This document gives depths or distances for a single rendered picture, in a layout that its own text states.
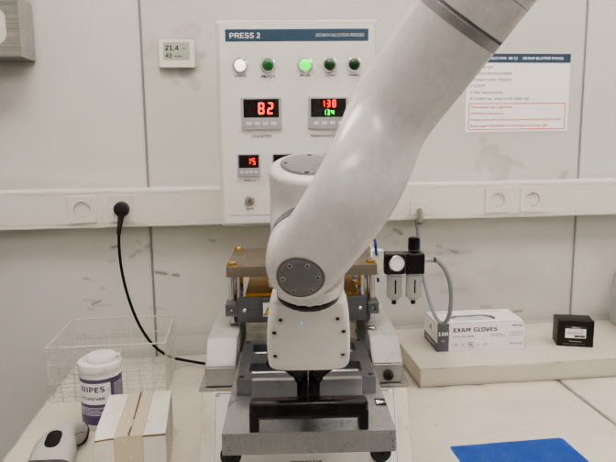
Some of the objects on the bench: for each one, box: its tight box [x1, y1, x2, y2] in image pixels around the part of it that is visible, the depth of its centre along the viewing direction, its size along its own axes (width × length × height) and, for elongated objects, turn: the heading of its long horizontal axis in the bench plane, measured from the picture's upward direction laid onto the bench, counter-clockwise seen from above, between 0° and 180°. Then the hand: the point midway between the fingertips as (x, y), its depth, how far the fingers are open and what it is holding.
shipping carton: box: [94, 391, 173, 462], centre depth 112 cm, size 19×13×9 cm
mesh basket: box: [45, 314, 178, 403], centre depth 148 cm, size 22×26×13 cm
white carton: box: [424, 308, 525, 352], centre depth 160 cm, size 12×23×7 cm
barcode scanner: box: [28, 420, 90, 462], centre depth 110 cm, size 20×8×8 cm
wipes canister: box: [77, 349, 123, 431], centre depth 126 cm, size 9×9×15 cm
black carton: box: [552, 314, 595, 347], centre depth 159 cm, size 6×9×7 cm
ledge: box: [396, 320, 616, 387], centre depth 162 cm, size 30×84×4 cm
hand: (308, 387), depth 80 cm, fingers closed
